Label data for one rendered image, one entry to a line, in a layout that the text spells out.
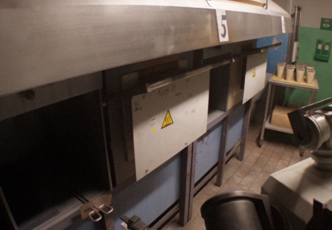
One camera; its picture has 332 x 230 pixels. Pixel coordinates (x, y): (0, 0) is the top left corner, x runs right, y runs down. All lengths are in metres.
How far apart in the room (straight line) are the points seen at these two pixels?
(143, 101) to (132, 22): 0.42
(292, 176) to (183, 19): 0.58
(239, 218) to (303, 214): 0.10
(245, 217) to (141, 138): 0.71
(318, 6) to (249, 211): 4.42
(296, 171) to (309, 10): 4.29
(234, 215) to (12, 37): 0.48
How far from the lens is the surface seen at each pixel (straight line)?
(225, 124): 2.23
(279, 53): 3.80
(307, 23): 4.70
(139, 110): 0.98
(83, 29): 0.56
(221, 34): 1.07
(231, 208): 0.41
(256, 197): 0.45
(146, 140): 1.07
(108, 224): 1.34
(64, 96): 0.87
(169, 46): 0.76
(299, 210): 0.43
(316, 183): 0.47
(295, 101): 4.92
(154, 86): 0.84
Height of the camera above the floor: 1.62
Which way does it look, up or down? 21 degrees down
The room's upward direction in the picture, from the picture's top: straight up
